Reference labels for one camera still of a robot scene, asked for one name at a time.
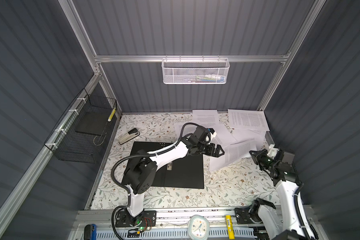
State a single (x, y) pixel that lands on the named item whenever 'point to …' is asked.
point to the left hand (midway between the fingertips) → (219, 151)
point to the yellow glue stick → (230, 227)
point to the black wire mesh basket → (78, 137)
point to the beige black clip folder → (187, 172)
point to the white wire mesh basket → (195, 71)
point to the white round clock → (198, 227)
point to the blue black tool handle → (90, 232)
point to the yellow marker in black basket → (111, 115)
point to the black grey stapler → (131, 135)
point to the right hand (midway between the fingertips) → (252, 152)
